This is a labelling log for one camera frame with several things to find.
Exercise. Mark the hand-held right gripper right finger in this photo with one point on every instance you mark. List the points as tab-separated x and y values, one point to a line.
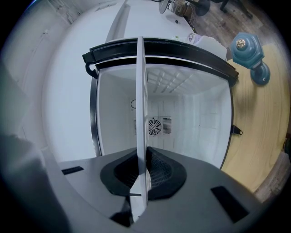
193	204

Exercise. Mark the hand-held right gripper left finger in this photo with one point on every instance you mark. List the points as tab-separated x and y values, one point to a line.
91	182

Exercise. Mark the black and white mini fridge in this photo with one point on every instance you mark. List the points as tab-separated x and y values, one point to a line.
204	113

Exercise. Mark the white fridge shelf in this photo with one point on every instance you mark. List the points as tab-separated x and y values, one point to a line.
142	91

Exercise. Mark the blue lantern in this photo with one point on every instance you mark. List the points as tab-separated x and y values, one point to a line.
246	51

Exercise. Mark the white tape roll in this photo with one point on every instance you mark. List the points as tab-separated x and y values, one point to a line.
191	36

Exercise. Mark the white table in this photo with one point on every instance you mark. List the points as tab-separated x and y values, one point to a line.
147	20

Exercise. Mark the grey round disc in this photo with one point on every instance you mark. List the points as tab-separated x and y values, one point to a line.
164	5

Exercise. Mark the brown cardboard box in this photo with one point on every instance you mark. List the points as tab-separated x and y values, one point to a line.
188	11

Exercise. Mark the black chair base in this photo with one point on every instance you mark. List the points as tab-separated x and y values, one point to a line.
202	6

